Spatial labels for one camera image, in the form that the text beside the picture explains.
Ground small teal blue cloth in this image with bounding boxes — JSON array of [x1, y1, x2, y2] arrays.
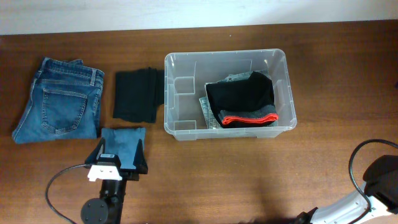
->
[[101, 128, 146, 169]]

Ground clear plastic storage bin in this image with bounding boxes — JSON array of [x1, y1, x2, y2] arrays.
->
[[164, 49, 297, 141]]

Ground black cable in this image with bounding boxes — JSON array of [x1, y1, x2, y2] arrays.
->
[[45, 164, 93, 224], [348, 139, 398, 224]]

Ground black cloth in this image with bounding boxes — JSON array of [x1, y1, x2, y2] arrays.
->
[[113, 67, 165, 123]]

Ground black shorts red waistband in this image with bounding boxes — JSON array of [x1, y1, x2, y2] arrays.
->
[[205, 70, 279, 128]]

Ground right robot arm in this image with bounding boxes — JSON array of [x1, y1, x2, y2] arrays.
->
[[293, 155, 397, 224]]

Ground right black cable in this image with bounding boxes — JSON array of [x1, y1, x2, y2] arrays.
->
[[348, 139, 398, 224]]

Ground left black cable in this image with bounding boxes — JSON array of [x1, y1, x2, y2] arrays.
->
[[45, 164, 93, 224]]

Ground dark blue folded jeans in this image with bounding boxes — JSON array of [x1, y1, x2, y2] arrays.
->
[[12, 57, 104, 144]]

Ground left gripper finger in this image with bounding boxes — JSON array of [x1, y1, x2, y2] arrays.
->
[[85, 138, 105, 165], [133, 139, 148, 174]]

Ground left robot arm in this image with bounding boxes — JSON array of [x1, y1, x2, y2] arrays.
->
[[80, 138, 148, 224]]

